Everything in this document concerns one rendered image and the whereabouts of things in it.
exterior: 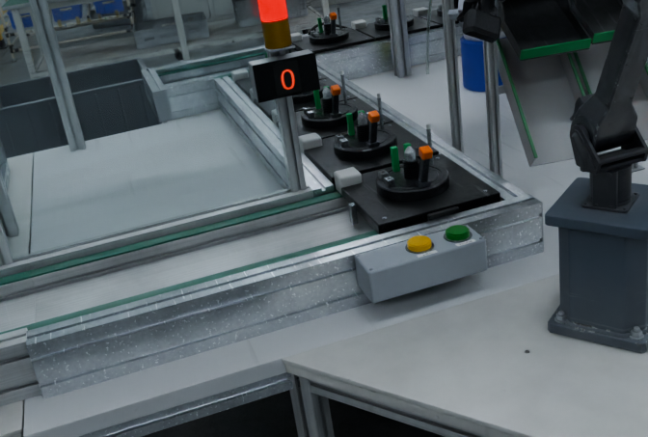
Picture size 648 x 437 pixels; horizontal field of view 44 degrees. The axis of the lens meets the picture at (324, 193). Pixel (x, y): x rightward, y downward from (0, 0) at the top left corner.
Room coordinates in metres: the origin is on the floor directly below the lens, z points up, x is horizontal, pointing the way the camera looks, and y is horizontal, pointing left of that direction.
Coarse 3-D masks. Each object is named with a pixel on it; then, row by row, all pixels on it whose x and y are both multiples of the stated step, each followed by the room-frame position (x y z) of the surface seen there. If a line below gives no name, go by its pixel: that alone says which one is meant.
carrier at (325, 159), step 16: (352, 128) 1.69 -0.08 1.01; (368, 128) 1.64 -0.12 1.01; (384, 128) 1.69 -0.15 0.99; (400, 128) 1.74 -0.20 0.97; (304, 144) 1.69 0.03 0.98; (320, 144) 1.70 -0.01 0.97; (336, 144) 1.65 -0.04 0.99; (352, 144) 1.63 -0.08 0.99; (368, 144) 1.59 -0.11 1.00; (384, 144) 1.60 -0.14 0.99; (400, 144) 1.64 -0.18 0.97; (416, 144) 1.63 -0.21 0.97; (320, 160) 1.61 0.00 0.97; (336, 160) 1.60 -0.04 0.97; (352, 160) 1.58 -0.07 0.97; (368, 160) 1.57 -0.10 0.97; (384, 160) 1.56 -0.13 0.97; (400, 160) 1.55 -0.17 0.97
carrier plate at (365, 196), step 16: (448, 160) 1.51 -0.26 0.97; (368, 176) 1.49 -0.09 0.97; (464, 176) 1.42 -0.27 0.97; (352, 192) 1.42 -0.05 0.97; (368, 192) 1.41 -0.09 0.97; (448, 192) 1.35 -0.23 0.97; (464, 192) 1.34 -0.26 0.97; (480, 192) 1.33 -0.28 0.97; (496, 192) 1.32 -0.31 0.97; (368, 208) 1.33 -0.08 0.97; (384, 208) 1.32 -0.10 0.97; (400, 208) 1.31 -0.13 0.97; (416, 208) 1.30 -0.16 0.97; (432, 208) 1.29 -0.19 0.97; (464, 208) 1.30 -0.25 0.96; (384, 224) 1.26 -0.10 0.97; (400, 224) 1.27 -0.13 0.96; (416, 224) 1.28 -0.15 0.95
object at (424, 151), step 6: (420, 150) 1.33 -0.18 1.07; (426, 150) 1.32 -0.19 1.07; (432, 150) 1.32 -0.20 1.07; (420, 156) 1.33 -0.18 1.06; (426, 156) 1.32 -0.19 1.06; (420, 162) 1.34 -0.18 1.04; (426, 162) 1.33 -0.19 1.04; (420, 168) 1.34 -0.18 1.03; (426, 168) 1.34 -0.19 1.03; (420, 174) 1.34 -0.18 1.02; (426, 174) 1.34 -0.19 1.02; (420, 180) 1.35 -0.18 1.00; (426, 180) 1.35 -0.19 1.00
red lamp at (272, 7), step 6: (258, 0) 1.46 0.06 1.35; (264, 0) 1.45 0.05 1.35; (270, 0) 1.45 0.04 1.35; (276, 0) 1.45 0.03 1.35; (282, 0) 1.45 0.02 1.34; (258, 6) 1.46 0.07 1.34; (264, 6) 1.45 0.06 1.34; (270, 6) 1.45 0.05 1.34; (276, 6) 1.45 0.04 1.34; (282, 6) 1.45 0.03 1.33; (264, 12) 1.45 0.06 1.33; (270, 12) 1.45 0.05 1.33; (276, 12) 1.45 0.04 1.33; (282, 12) 1.45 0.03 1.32; (264, 18) 1.45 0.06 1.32; (270, 18) 1.45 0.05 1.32; (276, 18) 1.45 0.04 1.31; (282, 18) 1.45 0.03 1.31
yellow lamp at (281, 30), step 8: (264, 24) 1.45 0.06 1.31; (272, 24) 1.45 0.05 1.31; (280, 24) 1.45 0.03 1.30; (288, 24) 1.47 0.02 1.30; (264, 32) 1.46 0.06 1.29; (272, 32) 1.45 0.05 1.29; (280, 32) 1.45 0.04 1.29; (288, 32) 1.46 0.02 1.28; (264, 40) 1.46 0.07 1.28; (272, 40) 1.45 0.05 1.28; (280, 40) 1.45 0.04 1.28; (288, 40) 1.46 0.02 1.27; (272, 48) 1.45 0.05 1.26
